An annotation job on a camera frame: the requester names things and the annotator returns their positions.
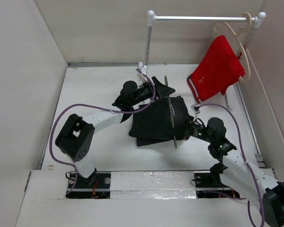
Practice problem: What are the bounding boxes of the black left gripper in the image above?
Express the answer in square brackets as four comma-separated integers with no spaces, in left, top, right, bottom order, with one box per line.
[130,77,174,106]

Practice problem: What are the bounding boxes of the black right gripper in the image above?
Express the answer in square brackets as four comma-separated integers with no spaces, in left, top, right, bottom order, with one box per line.
[167,115,214,143]

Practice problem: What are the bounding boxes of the black trousers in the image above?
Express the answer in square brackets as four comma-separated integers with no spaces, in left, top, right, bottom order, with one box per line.
[128,96,190,147]

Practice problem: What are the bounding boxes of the grey trouser hanger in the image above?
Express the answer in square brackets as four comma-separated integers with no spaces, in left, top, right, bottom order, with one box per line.
[164,75,178,149]

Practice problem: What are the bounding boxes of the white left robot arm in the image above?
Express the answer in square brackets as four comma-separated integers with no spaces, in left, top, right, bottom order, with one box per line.
[55,77,175,188]

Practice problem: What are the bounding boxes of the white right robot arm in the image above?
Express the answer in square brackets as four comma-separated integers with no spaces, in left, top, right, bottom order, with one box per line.
[184,117,284,227]

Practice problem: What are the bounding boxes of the beige wooden hanger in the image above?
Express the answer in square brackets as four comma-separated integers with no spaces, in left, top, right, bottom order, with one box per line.
[213,12,252,84]

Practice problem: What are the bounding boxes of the red shorts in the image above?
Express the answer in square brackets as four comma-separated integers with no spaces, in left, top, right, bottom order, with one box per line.
[187,35,245,104]

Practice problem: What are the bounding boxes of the white metal clothes rack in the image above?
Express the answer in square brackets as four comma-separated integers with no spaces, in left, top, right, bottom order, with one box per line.
[137,10,267,111]

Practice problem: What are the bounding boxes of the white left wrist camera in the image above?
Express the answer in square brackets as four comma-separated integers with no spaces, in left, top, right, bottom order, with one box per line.
[136,65,149,83]

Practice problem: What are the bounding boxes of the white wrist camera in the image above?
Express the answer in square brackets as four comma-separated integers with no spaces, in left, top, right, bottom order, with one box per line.
[190,103,200,121]
[136,65,149,83]

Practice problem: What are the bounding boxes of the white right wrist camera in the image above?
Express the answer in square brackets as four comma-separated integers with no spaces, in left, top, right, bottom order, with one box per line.
[190,103,200,121]

